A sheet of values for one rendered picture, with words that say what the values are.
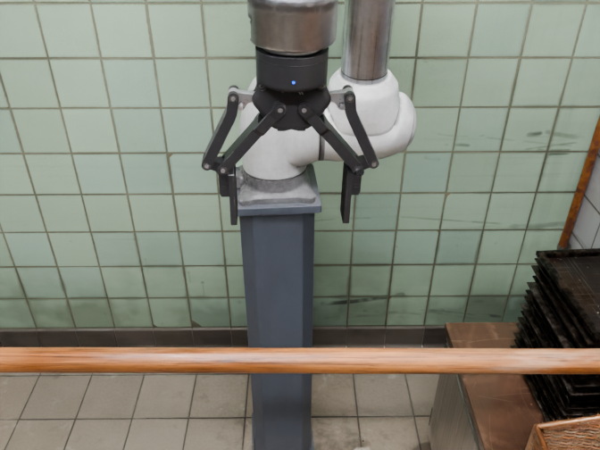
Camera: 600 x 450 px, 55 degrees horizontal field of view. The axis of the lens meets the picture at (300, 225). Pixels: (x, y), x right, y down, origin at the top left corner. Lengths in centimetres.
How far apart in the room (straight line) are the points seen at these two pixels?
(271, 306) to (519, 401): 65
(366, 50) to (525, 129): 88
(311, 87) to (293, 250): 85
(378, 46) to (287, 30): 66
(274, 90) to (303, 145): 66
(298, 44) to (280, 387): 132
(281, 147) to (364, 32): 30
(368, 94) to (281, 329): 69
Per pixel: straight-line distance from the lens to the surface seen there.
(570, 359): 76
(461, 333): 166
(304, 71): 59
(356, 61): 123
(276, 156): 129
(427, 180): 196
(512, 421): 150
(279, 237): 139
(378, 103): 125
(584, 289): 139
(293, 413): 185
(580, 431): 136
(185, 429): 216
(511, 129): 195
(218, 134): 64
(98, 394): 234
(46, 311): 244
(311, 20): 57
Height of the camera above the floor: 171
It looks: 34 degrees down
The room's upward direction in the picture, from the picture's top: straight up
